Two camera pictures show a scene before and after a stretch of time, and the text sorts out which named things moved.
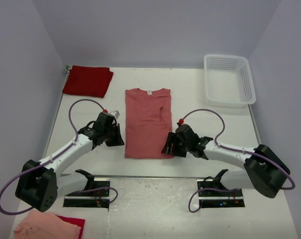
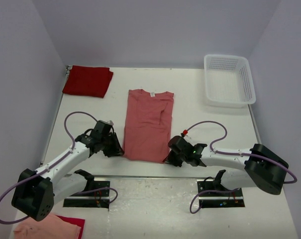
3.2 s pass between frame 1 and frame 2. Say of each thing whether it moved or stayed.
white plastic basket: stayed
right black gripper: moved
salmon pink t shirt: stayed
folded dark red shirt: stayed
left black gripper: moved
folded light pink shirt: stayed
